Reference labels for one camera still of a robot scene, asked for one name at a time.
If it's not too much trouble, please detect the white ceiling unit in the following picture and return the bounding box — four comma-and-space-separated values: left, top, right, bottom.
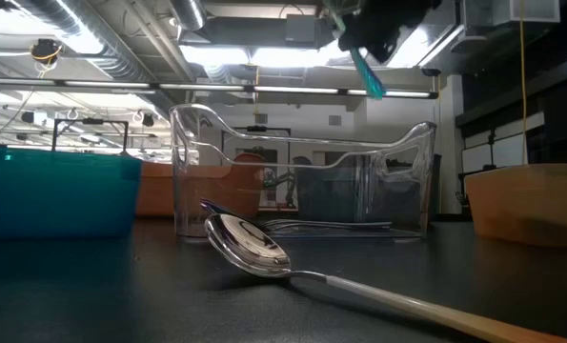
491, 0, 561, 29

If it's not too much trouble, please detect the silver ventilation duct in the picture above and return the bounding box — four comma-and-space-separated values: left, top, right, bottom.
6, 0, 208, 132

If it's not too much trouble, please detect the clear plastic bin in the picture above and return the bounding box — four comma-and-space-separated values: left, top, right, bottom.
168, 103, 439, 241

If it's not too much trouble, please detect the black ceiling cable reel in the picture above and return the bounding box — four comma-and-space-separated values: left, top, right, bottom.
29, 37, 64, 67

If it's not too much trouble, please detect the long ceiling light bar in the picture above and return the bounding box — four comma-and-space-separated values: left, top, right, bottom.
0, 77, 440, 100

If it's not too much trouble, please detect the pile of assorted spoons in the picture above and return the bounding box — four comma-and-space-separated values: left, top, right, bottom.
0, 213, 567, 343

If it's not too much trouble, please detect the small blue tray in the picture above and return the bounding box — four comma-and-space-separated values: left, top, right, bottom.
0, 144, 144, 241

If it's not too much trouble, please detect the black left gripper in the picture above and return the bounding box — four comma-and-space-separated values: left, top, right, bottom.
337, 0, 445, 67

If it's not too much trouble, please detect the small orange tray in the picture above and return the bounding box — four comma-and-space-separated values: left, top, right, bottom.
463, 163, 567, 250

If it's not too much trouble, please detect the grey ceiling box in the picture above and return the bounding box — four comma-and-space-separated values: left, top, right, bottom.
284, 12, 321, 49

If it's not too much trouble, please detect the silver spoon orange handle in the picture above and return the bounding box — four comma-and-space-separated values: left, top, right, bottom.
203, 212, 567, 343

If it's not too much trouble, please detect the black metal rack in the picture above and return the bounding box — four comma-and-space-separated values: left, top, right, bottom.
51, 117, 131, 156

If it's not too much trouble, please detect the large orange plastic bin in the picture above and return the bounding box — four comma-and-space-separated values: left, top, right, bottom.
136, 151, 265, 219

